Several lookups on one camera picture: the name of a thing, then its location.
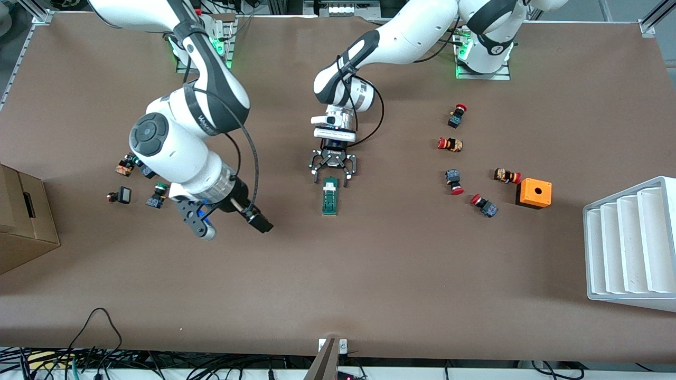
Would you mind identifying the green load switch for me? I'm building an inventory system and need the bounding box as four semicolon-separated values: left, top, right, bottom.
322;177;340;217

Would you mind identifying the green pushbutton blue block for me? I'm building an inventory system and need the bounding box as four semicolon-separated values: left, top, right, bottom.
146;182;170;210
132;154;156;179

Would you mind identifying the red emergency button blue block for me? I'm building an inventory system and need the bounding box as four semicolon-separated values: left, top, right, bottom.
445;169;465;196
470;193;499;219

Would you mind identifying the red emergency button black block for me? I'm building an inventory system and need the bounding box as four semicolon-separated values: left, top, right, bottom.
447;103;468;129

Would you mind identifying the white power strip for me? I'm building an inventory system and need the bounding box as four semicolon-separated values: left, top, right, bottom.
327;3;378;16

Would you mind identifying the brown cardboard box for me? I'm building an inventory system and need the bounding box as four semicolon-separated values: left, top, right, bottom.
0;164;61;275

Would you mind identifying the aluminium table edge profile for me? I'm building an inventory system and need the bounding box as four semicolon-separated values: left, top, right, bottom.
0;11;53;111

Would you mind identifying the white slotted tray rack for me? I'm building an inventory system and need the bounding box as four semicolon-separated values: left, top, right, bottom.
583;176;676;313

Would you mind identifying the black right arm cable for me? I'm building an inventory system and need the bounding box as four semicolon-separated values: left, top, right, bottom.
182;32;260;217

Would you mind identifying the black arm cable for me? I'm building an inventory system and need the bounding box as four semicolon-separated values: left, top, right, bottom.
182;32;260;217
336;53;385;146

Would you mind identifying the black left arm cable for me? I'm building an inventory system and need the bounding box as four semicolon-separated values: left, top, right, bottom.
336;53;385;146

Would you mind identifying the aluminium arm base plate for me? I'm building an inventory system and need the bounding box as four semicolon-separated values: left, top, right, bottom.
176;15;237;74
454;21;512;81

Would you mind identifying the grey camera mounting bar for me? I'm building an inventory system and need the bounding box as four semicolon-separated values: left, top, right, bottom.
303;338;342;380

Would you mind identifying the black looped cable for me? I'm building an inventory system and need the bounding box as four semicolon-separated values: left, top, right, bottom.
68;308;124;366

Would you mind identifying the orange button enclosure box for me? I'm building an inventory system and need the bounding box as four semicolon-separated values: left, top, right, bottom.
515;178;553;210

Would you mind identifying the black cable bundle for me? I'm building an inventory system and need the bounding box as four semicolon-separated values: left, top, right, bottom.
0;346;317;380

